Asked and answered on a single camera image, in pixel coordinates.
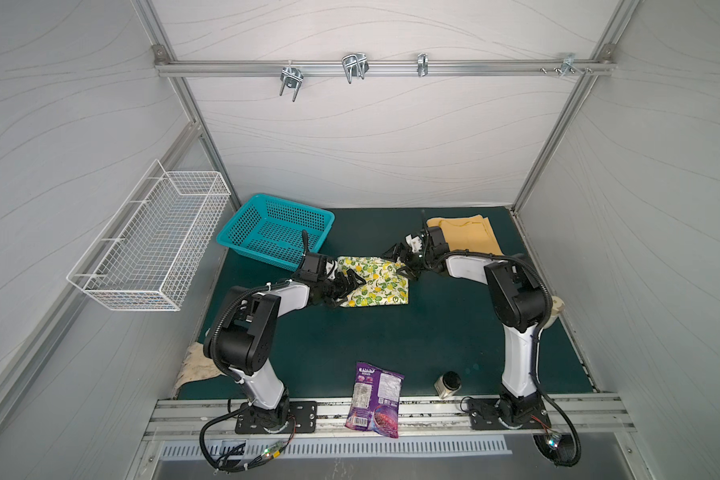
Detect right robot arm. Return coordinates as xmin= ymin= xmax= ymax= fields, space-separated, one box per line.
xmin=382 ymin=227 xmax=582 ymax=467

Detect white wire basket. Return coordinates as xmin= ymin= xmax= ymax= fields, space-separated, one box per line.
xmin=67 ymin=160 xmax=230 ymax=312

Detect aluminium cross bar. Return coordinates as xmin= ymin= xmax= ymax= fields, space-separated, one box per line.
xmin=156 ymin=57 xmax=617 ymax=78

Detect green table mat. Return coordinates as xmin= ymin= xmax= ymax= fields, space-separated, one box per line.
xmin=176 ymin=207 xmax=593 ymax=400

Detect purple snack bag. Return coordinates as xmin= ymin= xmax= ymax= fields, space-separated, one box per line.
xmin=345 ymin=362 xmax=404 ymax=439

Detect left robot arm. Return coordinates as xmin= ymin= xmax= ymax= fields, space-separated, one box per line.
xmin=199 ymin=230 xmax=366 ymax=474

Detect beige work glove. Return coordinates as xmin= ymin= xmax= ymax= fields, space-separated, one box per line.
xmin=174 ymin=342 xmax=222 ymax=392

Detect small black-lidded jar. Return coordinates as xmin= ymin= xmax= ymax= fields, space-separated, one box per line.
xmin=434 ymin=371 xmax=462 ymax=399

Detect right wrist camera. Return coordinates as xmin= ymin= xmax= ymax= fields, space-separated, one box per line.
xmin=405 ymin=235 xmax=423 ymax=253

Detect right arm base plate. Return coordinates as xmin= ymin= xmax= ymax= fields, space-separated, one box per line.
xmin=459 ymin=397 xmax=551 ymax=431

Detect green floral skirt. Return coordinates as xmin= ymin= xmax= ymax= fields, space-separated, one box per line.
xmin=337 ymin=256 xmax=410 ymax=308

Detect metal u-bolt clamp middle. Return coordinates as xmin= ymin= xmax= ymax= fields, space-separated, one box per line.
xmin=341 ymin=52 xmax=369 ymax=84

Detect metal clamp right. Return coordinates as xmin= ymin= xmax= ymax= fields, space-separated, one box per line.
xmin=417 ymin=53 xmax=429 ymax=78

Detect small white bottle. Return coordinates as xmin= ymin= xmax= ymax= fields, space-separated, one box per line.
xmin=544 ymin=296 xmax=565 ymax=329

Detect metal u-bolt clamp left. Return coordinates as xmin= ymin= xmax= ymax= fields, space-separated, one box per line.
xmin=279 ymin=66 xmax=304 ymax=102

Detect metal u-bolt clamp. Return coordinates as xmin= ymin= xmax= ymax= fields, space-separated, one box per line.
xmin=279 ymin=66 xmax=304 ymax=102
xmin=341 ymin=52 xmax=369 ymax=84

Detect yellow skirt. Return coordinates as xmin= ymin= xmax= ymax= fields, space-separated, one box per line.
xmin=427 ymin=215 xmax=503 ymax=255

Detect metal corner bracket bolts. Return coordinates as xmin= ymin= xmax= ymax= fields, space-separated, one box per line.
xmin=539 ymin=54 xmax=594 ymax=78

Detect teal plastic basket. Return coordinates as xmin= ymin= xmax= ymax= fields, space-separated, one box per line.
xmin=216 ymin=194 xmax=335 ymax=272

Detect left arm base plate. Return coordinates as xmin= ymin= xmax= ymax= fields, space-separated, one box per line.
xmin=235 ymin=401 xmax=318 ymax=435

